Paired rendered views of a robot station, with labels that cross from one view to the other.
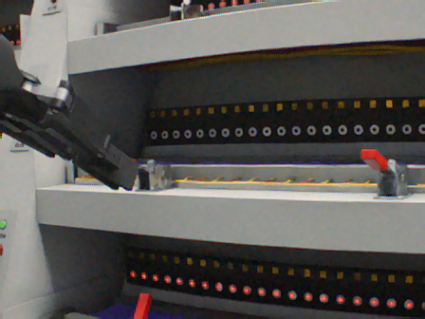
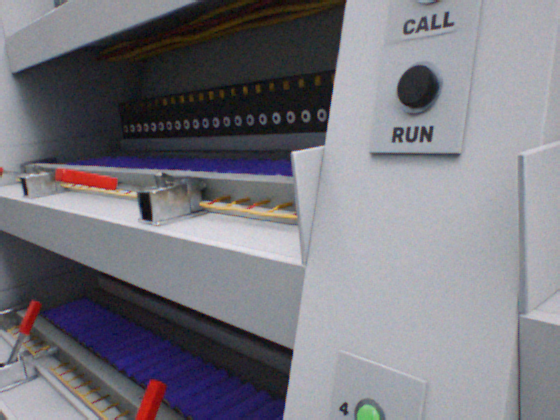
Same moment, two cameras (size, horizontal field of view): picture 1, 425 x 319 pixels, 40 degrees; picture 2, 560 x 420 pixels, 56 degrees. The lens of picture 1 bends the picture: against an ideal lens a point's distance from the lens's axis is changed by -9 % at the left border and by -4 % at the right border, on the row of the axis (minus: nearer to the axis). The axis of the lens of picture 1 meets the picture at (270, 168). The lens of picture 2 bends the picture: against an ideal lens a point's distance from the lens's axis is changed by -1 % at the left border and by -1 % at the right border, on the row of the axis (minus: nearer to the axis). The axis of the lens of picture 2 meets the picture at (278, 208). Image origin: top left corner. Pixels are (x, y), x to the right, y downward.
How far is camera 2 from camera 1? 38 cm
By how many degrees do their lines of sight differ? 22
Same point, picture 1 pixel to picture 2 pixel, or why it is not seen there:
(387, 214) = (140, 243)
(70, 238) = not seen: hidden behind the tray
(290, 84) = (233, 67)
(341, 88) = (272, 68)
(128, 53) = (35, 49)
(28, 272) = not seen: outside the picture
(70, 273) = (35, 269)
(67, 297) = (30, 292)
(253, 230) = (73, 245)
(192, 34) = (63, 24)
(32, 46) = not seen: outside the picture
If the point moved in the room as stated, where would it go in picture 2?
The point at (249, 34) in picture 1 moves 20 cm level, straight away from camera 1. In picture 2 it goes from (94, 19) to (187, 83)
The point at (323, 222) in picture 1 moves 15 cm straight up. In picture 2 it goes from (105, 245) to (137, 50)
